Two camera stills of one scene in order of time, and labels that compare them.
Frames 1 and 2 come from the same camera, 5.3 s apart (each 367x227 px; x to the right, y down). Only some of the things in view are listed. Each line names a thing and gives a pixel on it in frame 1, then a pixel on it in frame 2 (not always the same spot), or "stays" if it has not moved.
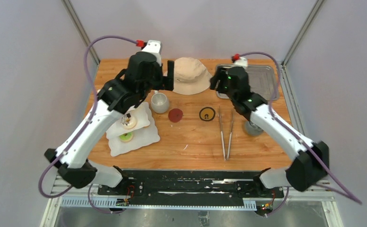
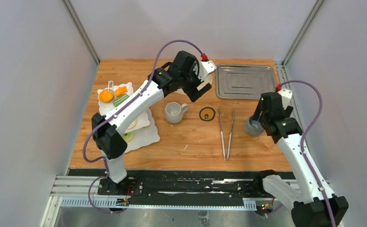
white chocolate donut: (132, 123) stays
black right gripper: (220, 75) -> (258, 114)
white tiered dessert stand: (132, 133) stays
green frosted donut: (126, 137) stays
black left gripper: (166, 82) -> (193, 93)
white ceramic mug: (159, 102) -> (174, 111)
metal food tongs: (225, 158) stays
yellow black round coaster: (207, 114) stays
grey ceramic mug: (253, 130) stays
